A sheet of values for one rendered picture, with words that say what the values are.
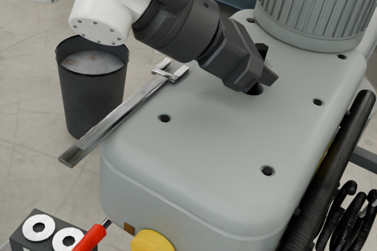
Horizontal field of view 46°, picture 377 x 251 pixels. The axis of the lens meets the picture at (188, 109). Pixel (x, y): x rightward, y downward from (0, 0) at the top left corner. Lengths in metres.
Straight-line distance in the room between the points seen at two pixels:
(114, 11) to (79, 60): 2.62
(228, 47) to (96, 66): 2.52
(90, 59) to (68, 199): 0.94
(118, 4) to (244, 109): 0.23
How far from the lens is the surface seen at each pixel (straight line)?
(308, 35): 0.76
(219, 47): 0.54
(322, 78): 0.72
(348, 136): 0.76
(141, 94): 0.58
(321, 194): 0.65
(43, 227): 1.41
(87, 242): 0.66
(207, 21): 0.52
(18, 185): 2.99
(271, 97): 0.64
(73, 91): 2.90
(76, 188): 2.93
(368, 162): 1.02
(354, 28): 0.78
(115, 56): 3.14
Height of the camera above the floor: 2.26
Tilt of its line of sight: 40 degrees down
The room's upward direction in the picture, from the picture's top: 10 degrees clockwise
